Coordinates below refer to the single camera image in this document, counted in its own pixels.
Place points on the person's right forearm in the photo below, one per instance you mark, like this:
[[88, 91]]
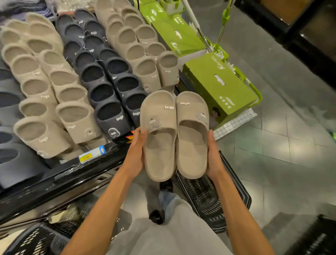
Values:
[[244, 223]]

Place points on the column of black slippers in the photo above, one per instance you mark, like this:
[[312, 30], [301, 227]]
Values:
[[73, 34]]

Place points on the green white mop bucket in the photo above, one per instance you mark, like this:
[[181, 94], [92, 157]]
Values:
[[172, 6]]

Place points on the person's left forearm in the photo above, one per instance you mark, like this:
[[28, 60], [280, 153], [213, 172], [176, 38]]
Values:
[[97, 220]]

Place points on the green cardboard box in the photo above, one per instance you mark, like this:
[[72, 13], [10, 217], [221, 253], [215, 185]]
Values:
[[218, 86], [178, 36], [152, 10]]

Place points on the blue yellow price label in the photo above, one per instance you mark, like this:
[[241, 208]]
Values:
[[92, 155]]

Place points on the person's light blue jeans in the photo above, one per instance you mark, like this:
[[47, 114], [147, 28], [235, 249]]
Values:
[[169, 205]]

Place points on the stack of navy folded textiles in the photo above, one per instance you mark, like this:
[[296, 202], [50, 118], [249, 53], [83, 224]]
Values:
[[23, 8]]

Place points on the column of pale cream slippers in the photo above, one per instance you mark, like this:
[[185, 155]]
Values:
[[126, 36]]

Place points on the person's right hand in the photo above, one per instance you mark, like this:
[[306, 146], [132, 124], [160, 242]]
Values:
[[215, 163]]

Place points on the column of beige slippers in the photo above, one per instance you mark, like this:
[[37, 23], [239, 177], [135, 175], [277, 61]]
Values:
[[26, 65]]

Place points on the clear plastic wrapped goods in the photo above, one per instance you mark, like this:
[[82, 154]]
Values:
[[73, 5]]

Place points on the green metal mop pole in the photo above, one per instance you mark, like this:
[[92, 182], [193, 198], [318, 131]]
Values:
[[225, 18]]

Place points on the person's left hand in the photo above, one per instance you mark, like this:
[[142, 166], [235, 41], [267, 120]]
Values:
[[135, 160]]

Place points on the black basket with wavy slots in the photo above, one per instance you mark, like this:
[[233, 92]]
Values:
[[204, 199]]

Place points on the grey rubber slipper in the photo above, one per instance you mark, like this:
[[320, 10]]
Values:
[[10, 110], [8, 136], [21, 168]]

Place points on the column of grey slippers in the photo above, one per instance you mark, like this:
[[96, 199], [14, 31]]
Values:
[[6, 78]]

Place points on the person's light grey shirt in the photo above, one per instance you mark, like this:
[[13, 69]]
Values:
[[170, 233]]

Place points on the black cartoon poster board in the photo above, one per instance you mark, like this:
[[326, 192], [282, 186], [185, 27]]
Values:
[[315, 239]]

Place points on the yellow starburst price sticker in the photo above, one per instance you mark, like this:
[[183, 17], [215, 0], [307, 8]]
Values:
[[130, 135]]

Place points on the black slipper display shelf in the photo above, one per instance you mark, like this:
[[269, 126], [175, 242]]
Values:
[[65, 181]]

